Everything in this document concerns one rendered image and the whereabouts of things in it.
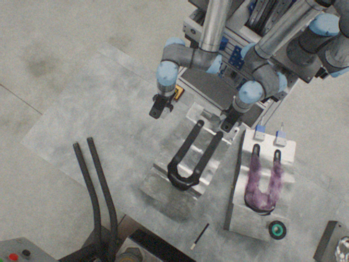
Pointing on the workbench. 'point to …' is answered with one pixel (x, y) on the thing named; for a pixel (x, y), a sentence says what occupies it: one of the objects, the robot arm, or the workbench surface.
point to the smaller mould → (334, 243)
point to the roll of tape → (277, 228)
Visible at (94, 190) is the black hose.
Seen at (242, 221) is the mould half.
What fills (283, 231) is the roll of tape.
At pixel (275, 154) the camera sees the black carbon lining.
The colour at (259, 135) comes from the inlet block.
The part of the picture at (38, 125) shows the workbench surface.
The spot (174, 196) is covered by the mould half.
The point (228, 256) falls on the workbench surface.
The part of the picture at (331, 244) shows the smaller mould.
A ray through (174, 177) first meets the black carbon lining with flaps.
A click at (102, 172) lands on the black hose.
